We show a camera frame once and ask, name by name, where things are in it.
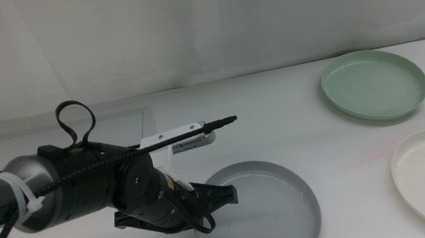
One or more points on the grey shallow bowl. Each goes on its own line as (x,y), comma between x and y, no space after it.
(270,212)

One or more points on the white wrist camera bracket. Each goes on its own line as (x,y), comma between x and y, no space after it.
(164,137)

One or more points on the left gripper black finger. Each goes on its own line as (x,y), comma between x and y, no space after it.
(208,190)
(225,197)

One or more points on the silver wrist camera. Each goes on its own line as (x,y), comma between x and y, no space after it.
(195,142)

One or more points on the pale green shallow bowl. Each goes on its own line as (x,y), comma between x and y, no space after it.
(374,85)

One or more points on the white zip tie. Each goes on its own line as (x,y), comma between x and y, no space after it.
(23,196)

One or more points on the white backdrop curtain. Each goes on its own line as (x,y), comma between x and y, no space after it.
(180,25)

